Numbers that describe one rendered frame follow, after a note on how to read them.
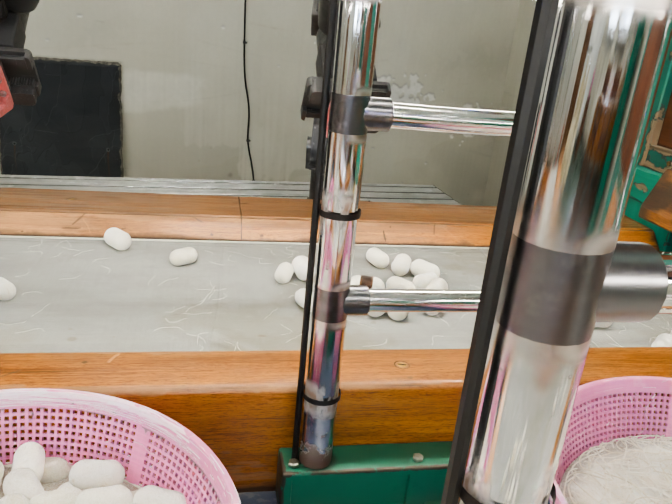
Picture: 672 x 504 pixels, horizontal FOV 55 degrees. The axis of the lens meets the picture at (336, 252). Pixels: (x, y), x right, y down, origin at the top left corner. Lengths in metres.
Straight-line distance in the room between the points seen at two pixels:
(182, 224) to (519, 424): 0.67
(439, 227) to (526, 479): 0.70
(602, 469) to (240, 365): 0.27
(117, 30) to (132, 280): 2.05
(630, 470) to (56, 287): 0.52
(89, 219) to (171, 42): 1.91
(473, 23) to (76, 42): 1.61
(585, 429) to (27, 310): 0.48
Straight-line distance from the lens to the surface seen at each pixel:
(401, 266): 0.72
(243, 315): 0.61
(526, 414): 0.16
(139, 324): 0.59
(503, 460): 0.17
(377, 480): 0.49
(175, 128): 2.72
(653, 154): 1.04
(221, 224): 0.80
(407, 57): 2.86
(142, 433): 0.43
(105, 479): 0.43
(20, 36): 0.86
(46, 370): 0.49
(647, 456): 0.54
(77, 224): 0.81
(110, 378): 0.47
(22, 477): 0.43
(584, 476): 0.50
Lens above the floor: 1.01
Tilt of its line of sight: 21 degrees down
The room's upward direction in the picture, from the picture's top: 6 degrees clockwise
